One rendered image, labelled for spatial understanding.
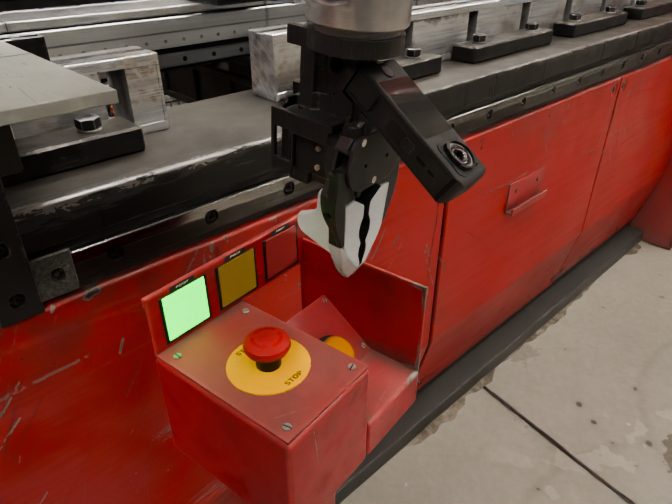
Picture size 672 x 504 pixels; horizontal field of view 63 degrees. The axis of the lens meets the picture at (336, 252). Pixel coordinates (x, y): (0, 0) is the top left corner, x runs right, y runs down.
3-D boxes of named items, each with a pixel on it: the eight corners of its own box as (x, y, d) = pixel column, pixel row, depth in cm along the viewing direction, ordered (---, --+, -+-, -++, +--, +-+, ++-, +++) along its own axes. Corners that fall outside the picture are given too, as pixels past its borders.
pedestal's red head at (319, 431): (294, 542, 46) (284, 384, 36) (173, 446, 54) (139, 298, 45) (416, 400, 59) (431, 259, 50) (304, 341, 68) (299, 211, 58)
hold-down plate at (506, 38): (473, 64, 103) (475, 47, 102) (450, 59, 107) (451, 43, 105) (551, 43, 121) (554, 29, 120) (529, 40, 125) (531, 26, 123)
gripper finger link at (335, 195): (348, 227, 48) (357, 133, 43) (364, 234, 47) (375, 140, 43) (314, 248, 45) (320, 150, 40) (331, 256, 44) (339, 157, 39)
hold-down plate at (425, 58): (316, 106, 80) (315, 85, 78) (292, 98, 83) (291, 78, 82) (441, 72, 98) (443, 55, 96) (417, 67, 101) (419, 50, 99)
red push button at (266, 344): (269, 393, 45) (267, 360, 43) (235, 372, 47) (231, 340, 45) (302, 366, 47) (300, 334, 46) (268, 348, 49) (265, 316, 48)
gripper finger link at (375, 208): (328, 242, 55) (335, 156, 50) (377, 265, 52) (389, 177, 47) (308, 254, 53) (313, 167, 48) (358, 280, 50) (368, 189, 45)
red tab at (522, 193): (511, 216, 121) (517, 187, 117) (503, 213, 122) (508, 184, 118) (545, 196, 129) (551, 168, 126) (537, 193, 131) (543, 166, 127)
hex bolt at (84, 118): (82, 135, 60) (79, 121, 59) (72, 129, 61) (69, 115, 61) (106, 130, 61) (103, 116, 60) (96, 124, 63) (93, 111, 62)
